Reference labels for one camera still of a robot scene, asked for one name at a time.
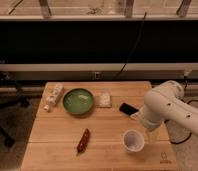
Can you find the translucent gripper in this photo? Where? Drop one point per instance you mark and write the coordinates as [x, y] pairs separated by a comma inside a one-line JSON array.
[[152, 136]]

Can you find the green ceramic bowl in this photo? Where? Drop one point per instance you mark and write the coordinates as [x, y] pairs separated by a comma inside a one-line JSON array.
[[78, 101]]

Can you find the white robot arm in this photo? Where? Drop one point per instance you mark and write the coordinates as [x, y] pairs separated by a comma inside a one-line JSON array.
[[165, 102]]

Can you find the red chili pepper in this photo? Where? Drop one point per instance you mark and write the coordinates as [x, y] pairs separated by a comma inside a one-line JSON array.
[[83, 141]]

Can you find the black smartphone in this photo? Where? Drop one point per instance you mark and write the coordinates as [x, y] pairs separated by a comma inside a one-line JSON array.
[[128, 109]]

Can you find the white sponge block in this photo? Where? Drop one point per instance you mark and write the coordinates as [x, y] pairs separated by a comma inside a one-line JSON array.
[[105, 100]]

